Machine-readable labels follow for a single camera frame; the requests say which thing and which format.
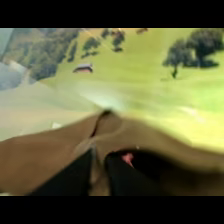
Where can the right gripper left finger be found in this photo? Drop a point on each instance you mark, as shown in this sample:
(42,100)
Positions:
(70,180)

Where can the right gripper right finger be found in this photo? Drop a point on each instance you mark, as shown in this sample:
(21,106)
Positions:
(125,181)

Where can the brown T-shirt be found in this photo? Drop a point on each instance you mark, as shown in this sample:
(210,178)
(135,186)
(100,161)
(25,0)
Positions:
(40,160)

